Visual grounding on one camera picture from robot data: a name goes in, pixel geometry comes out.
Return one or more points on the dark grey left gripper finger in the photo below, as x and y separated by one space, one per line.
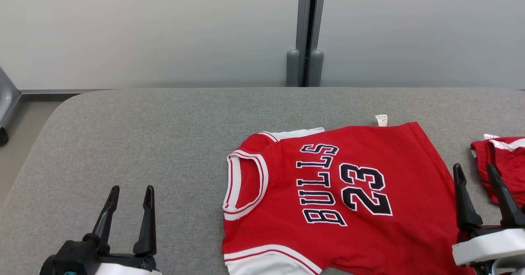
107 217
147 225

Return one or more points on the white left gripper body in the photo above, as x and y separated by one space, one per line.
127 266

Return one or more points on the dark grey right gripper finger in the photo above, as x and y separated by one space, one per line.
506 203
464 201

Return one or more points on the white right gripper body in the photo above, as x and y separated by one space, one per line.
492 246

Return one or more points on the red shorts with white stripe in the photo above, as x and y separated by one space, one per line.
508 164

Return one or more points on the red Bulls 23 jersey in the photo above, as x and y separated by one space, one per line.
287 234

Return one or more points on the black castor wheel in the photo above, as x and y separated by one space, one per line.
3 136

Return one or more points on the grey metal stand leg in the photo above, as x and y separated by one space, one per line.
7 98

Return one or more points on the grey cylindrical post bumper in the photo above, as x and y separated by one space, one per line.
316 67
293 67

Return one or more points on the grey partition post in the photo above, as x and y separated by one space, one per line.
305 12

